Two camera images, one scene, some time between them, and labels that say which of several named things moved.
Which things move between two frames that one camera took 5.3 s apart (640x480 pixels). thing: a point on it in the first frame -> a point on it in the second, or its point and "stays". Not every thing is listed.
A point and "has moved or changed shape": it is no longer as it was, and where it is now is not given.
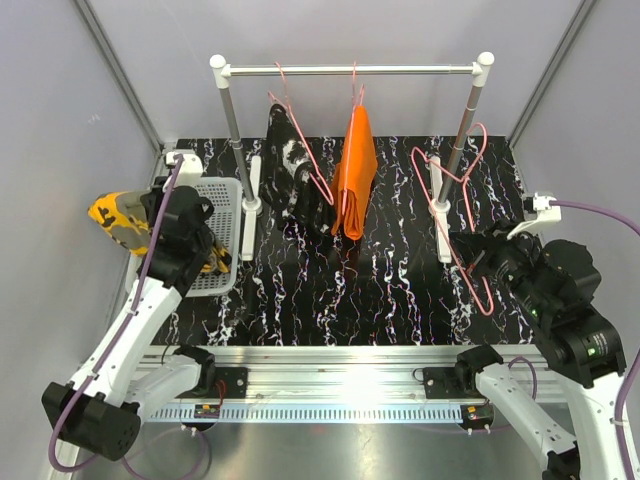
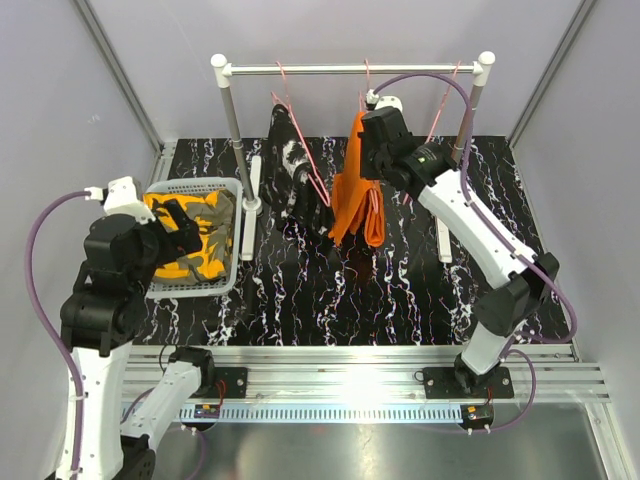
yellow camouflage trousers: [123, 217] has moved or changed shape
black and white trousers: [292, 182] stays
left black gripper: [152, 200] -> [188, 233]
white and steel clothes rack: [444, 193] stays
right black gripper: [478, 251] -> [366, 170]
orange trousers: [356, 168] has moved or changed shape
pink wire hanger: [468, 205] has moved or changed shape
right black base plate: [442, 383] stays
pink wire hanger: [354, 104] -> [371, 192]
